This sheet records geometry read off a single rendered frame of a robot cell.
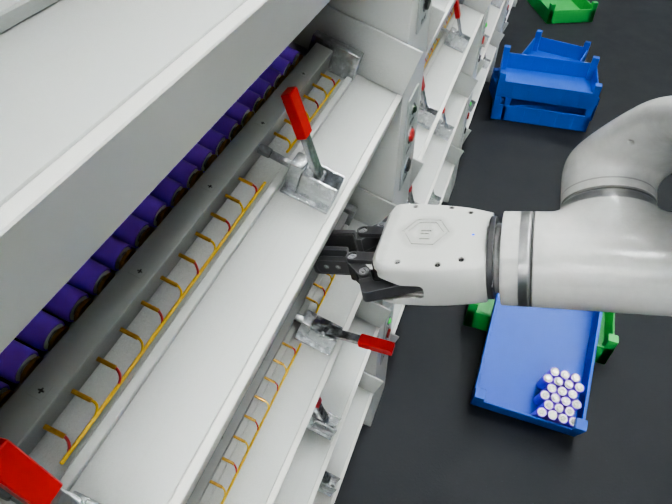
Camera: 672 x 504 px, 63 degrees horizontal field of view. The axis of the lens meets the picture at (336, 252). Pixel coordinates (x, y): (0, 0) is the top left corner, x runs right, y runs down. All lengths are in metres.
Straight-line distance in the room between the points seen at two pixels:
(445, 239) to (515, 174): 1.22
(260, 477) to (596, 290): 0.32
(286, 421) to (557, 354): 0.78
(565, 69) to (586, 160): 1.56
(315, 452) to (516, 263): 0.38
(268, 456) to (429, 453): 0.62
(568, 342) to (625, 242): 0.76
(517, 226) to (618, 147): 0.10
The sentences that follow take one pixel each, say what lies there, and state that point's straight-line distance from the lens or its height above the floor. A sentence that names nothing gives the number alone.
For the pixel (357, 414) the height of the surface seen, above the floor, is 0.13.
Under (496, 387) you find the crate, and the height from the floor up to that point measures 0.02.
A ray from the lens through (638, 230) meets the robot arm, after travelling 0.48.
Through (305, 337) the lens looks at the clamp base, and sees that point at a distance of 0.57.
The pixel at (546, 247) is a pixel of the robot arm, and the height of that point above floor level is 0.68.
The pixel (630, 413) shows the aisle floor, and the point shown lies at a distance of 1.26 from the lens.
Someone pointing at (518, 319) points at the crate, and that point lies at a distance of 1.22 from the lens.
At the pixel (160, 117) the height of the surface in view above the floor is 0.90.
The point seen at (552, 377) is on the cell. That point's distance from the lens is 1.13.
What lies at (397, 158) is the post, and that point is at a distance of 0.62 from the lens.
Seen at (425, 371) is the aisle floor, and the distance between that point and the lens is 1.18.
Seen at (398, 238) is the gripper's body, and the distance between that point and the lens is 0.50.
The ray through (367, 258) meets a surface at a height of 0.63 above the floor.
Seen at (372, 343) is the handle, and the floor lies 0.55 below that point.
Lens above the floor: 1.00
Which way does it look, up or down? 46 degrees down
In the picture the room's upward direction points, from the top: straight up
